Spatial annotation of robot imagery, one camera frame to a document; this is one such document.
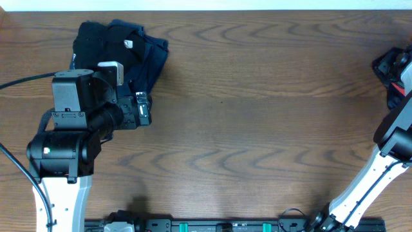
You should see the orange-red soccer t-shirt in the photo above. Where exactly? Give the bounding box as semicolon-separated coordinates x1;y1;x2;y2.
390;82;406;97

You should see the black folded garment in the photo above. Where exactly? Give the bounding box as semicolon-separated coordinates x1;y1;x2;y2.
72;22;145;72

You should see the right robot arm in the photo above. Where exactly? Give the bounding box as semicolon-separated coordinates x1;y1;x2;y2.
305;46;411;231

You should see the left black cable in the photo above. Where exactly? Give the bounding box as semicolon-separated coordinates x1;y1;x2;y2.
0;72;57;232

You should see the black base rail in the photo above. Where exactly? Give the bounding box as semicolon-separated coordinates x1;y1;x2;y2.
84;218;386;232

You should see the black mesh sports garment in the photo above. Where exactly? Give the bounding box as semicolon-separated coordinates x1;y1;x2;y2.
372;48;406;110

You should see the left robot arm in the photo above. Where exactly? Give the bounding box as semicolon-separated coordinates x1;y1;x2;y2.
26;68;152;231

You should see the navy blue folded garment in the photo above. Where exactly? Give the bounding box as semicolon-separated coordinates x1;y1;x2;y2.
70;19;169;97

